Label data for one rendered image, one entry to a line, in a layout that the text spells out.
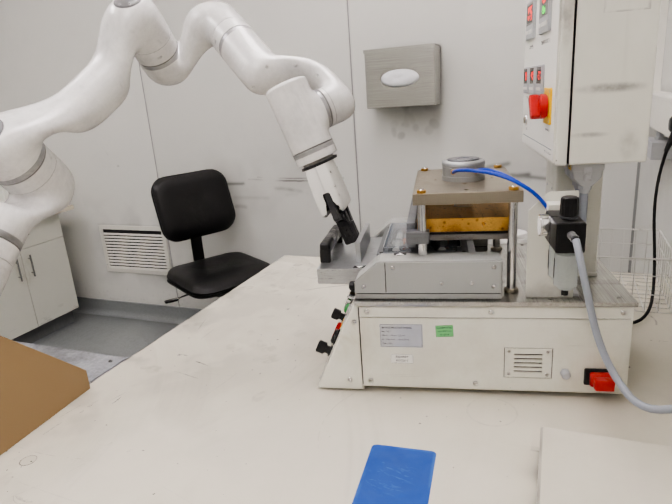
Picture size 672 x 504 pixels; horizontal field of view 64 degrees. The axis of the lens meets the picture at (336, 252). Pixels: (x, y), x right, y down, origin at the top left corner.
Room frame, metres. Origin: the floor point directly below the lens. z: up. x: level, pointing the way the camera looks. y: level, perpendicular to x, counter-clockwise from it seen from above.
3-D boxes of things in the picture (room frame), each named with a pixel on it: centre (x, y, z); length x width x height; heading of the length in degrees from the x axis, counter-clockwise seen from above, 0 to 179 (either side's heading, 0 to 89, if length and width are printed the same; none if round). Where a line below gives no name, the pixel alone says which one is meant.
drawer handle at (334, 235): (1.06, 0.01, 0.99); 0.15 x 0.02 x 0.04; 169
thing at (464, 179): (0.98, -0.28, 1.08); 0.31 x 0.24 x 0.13; 169
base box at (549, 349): (0.99, -0.24, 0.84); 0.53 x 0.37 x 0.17; 79
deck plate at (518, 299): (1.00, -0.28, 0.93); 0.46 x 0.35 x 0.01; 79
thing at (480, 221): (1.00, -0.25, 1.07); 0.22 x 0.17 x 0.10; 169
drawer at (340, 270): (1.03, -0.13, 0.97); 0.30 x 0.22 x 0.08; 79
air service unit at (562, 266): (0.76, -0.33, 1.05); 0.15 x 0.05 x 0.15; 169
